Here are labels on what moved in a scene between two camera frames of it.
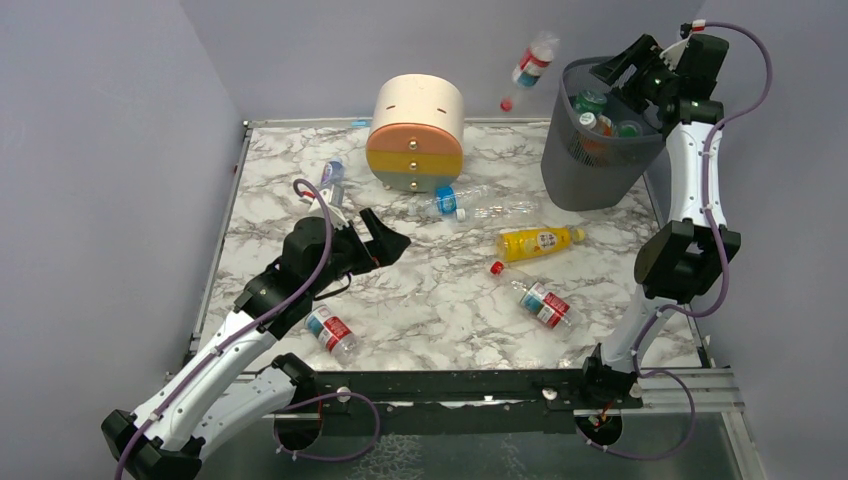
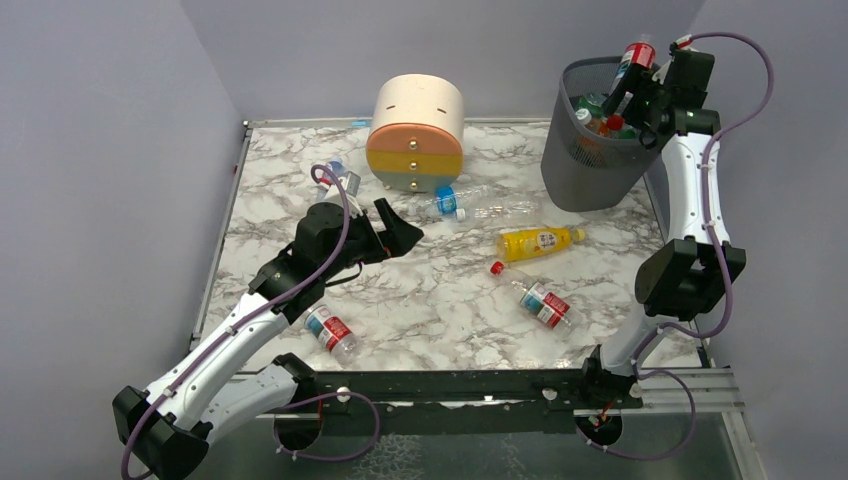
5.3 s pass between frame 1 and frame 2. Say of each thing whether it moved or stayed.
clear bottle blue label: stayed
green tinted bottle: stayed
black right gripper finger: moved
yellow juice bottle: stayed
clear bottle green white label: stayed
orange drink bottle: moved
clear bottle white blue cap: stayed
